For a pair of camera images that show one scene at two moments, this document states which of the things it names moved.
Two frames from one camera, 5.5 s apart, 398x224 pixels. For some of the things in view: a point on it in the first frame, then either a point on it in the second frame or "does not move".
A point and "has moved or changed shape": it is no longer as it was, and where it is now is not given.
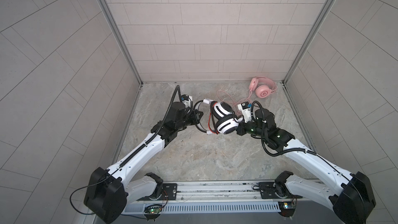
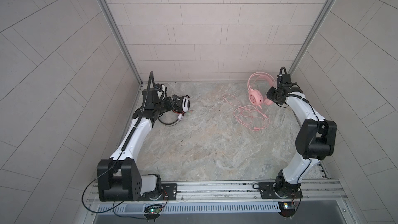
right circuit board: x=287 y=208 does not move
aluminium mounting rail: x=216 y=191 does not move
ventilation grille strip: x=207 y=207 does not move
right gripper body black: x=252 y=128 -> x=273 y=94
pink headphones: x=264 y=86 has moved or changed shape
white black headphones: x=225 y=120 has moved or changed shape
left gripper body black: x=188 y=120 -> x=164 y=106
